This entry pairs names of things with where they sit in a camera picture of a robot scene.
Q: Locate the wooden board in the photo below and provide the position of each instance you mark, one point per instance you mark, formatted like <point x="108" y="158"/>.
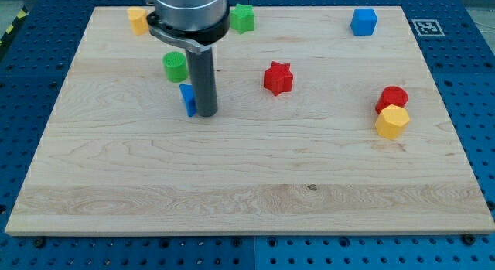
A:
<point x="121" y="157"/>

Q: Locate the white fiducial marker tag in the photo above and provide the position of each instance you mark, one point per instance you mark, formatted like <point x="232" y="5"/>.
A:
<point x="428" y="28"/>

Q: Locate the yellow block top left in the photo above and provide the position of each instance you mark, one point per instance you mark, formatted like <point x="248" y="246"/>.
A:
<point x="137" y="17"/>

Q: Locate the red cylinder block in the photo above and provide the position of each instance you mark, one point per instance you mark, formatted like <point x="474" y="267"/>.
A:
<point x="391" y="95"/>

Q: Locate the red star block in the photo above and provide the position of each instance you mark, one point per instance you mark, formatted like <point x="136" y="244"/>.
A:
<point x="278" y="78"/>

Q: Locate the green star block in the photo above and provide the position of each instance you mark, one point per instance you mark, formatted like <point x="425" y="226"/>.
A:
<point x="242" y="18"/>

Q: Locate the yellow hexagon block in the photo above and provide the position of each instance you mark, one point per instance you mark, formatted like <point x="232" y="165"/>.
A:
<point x="392" y="122"/>

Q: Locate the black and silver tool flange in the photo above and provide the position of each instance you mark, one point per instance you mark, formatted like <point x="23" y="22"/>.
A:
<point x="195" y="41"/>

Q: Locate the blue cube block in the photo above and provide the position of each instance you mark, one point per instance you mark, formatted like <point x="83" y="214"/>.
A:
<point x="363" y="22"/>

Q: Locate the green cylinder block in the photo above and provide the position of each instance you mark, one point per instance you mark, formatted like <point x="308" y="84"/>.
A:
<point x="175" y="66"/>

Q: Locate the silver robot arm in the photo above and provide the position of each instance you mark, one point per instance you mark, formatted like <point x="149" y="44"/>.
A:
<point x="194" y="26"/>

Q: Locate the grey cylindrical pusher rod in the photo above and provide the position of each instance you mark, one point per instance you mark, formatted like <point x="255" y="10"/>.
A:
<point x="201" y="74"/>

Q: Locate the blue triangle block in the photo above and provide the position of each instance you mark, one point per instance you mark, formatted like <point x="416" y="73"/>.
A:
<point x="189" y="99"/>

